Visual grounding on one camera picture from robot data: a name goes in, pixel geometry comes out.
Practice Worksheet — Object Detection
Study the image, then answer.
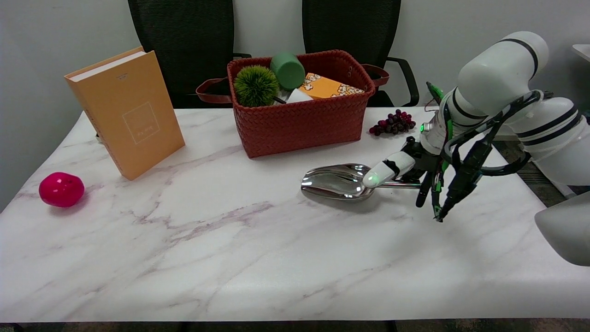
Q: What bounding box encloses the green cup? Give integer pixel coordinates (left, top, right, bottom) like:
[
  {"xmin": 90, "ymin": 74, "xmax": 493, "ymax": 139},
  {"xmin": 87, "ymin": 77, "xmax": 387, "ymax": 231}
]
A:
[{"xmin": 270, "ymin": 52, "xmax": 306, "ymax": 90}]

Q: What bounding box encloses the red woven basket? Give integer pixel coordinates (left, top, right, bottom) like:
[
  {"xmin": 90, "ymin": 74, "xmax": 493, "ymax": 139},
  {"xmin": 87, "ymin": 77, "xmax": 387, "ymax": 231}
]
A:
[{"xmin": 196, "ymin": 50, "xmax": 390, "ymax": 159}]

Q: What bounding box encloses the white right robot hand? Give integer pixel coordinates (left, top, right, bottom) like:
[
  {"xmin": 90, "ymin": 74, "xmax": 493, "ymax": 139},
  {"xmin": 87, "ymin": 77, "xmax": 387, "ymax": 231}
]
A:
[{"xmin": 362, "ymin": 135, "xmax": 444, "ymax": 208}]

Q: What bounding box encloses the stainless steel scoop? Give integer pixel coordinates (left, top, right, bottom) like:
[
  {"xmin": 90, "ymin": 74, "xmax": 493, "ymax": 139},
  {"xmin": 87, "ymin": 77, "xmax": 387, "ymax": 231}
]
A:
[{"xmin": 301, "ymin": 163, "xmax": 422, "ymax": 202}]

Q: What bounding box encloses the black mesh office chair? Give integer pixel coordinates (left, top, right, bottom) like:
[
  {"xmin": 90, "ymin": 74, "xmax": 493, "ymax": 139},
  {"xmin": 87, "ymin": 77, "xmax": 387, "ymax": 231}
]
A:
[
  {"xmin": 128, "ymin": 0, "xmax": 252, "ymax": 109},
  {"xmin": 302, "ymin": 0, "xmax": 420, "ymax": 108}
]

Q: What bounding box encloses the green and black cable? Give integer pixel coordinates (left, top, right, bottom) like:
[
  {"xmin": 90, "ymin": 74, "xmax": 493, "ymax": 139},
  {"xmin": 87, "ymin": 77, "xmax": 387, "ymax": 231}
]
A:
[{"xmin": 426, "ymin": 82, "xmax": 483, "ymax": 223}]

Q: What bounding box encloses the purple grape bunch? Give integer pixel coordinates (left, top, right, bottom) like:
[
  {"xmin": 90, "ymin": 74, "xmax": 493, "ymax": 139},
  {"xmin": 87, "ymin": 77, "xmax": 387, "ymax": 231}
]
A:
[{"xmin": 369, "ymin": 109, "xmax": 417, "ymax": 136}]

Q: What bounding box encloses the magenta plastic ball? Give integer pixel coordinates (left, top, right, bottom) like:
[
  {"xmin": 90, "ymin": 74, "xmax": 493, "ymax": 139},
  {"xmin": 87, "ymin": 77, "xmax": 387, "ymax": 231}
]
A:
[{"xmin": 39, "ymin": 172, "xmax": 85, "ymax": 208}]

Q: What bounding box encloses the green spiky plant ball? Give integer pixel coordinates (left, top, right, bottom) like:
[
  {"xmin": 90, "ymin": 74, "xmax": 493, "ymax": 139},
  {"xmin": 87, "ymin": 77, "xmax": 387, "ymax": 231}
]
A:
[{"xmin": 233, "ymin": 65, "xmax": 280, "ymax": 108}]

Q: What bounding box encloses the white box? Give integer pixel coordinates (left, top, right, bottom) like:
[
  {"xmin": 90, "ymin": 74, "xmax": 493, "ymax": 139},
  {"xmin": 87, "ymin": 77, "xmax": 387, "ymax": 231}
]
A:
[{"xmin": 286, "ymin": 89, "xmax": 315, "ymax": 104}]

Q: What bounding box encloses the orange popcorn box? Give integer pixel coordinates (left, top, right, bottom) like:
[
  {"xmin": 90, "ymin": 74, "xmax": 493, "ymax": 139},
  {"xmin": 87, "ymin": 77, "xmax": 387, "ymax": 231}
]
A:
[{"xmin": 299, "ymin": 72, "xmax": 366, "ymax": 100}]

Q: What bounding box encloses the black cable loop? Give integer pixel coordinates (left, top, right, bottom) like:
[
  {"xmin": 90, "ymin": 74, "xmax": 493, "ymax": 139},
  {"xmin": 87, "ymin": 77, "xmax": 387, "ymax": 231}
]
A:
[{"xmin": 442, "ymin": 90, "xmax": 545, "ymax": 177}]

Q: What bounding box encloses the orange hardcover book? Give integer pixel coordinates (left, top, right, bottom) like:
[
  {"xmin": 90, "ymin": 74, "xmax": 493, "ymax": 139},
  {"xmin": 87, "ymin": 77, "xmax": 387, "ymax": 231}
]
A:
[{"xmin": 64, "ymin": 47, "xmax": 186, "ymax": 181}]

